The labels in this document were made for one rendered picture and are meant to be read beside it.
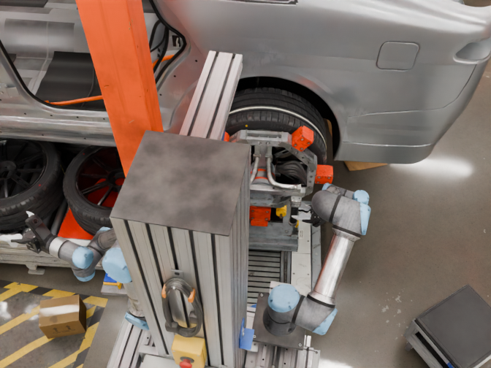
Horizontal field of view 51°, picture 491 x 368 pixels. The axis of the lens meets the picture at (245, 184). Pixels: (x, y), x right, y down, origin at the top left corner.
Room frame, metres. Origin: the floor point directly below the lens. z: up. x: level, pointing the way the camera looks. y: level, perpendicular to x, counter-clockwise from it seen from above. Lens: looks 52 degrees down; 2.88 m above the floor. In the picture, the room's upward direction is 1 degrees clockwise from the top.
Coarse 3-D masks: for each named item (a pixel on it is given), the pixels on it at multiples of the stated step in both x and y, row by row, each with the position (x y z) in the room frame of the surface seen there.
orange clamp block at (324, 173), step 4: (320, 168) 1.67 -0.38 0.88; (324, 168) 1.67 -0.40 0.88; (328, 168) 1.67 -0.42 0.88; (332, 168) 1.68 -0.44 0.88; (316, 172) 1.64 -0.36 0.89; (320, 172) 1.64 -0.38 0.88; (324, 172) 1.64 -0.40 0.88; (328, 172) 1.64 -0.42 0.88; (332, 172) 1.65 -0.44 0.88; (316, 176) 1.63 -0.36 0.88; (320, 176) 1.62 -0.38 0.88; (324, 176) 1.62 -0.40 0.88; (328, 176) 1.62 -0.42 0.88; (332, 176) 1.62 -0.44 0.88; (316, 180) 1.63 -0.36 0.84; (320, 180) 1.62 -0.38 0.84; (324, 180) 1.62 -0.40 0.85; (328, 180) 1.62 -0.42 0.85
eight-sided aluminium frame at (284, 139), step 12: (240, 132) 1.69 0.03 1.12; (252, 132) 1.69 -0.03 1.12; (264, 132) 1.69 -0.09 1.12; (276, 132) 1.69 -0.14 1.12; (252, 144) 1.65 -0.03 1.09; (264, 144) 1.64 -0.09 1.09; (276, 144) 1.64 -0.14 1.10; (288, 144) 1.63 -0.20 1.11; (300, 156) 1.63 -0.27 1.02; (312, 156) 1.67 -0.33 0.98; (312, 168) 1.63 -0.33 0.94; (312, 180) 1.63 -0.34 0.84; (252, 204) 1.65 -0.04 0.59; (276, 204) 1.64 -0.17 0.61
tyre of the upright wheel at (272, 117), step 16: (240, 96) 1.90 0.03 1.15; (256, 96) 1.88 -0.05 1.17; (272, 96) 1.88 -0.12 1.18; (288, 96) 1.90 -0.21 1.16; (240, 112) 1.79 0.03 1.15; (256, 112) 1.77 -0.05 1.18; (272, 112) 1.77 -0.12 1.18; (288, 112) 1.79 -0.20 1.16; (304, 112) 1.83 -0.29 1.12; (240, 128) 1.73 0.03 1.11; (256, 128) 1.73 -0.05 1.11; (272, 128) 1.73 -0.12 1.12; (288, 128) 1.72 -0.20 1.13; (320, 128) 1.82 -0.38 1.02; (320, 144) 1.72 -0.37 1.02; (320, 160) 1.71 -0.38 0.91
